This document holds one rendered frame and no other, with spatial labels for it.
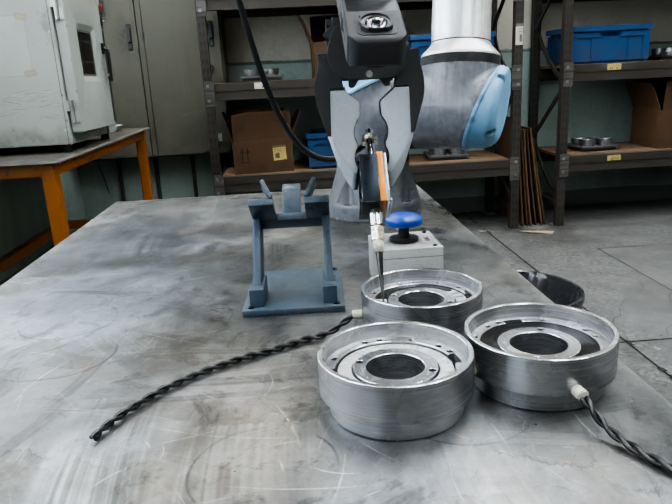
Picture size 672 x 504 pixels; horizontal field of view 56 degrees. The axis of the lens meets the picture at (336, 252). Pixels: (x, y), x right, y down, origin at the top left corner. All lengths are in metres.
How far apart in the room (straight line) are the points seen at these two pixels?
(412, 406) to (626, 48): 4.15
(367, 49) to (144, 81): 3.86
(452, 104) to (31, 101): 2.01
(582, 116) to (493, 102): 4.00
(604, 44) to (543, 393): 4.03
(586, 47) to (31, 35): 3.12
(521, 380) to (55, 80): 2.38
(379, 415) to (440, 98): 0.61
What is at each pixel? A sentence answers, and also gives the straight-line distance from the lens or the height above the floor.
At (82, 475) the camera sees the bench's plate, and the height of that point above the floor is 0.80.
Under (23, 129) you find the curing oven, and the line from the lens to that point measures 2.71.
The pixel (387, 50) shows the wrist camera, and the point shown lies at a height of 1.04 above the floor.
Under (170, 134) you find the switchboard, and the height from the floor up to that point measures 0.70.
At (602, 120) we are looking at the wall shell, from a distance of 4.98.
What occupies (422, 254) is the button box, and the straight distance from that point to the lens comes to 0.66.
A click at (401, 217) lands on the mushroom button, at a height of 0.87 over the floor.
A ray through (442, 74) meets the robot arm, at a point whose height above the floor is 1.01.
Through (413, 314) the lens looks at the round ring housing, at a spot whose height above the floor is 0.83.
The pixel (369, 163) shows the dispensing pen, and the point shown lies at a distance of 0.57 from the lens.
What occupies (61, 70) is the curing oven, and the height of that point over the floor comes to 1.08.
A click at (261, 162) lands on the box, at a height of 0.52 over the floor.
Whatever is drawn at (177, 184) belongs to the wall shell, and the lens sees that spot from 4.58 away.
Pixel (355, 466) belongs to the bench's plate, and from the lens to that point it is 0.39.
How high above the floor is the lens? 1.02
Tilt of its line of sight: 16 degrees down
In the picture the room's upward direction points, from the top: 3 degrees counter-clockwise
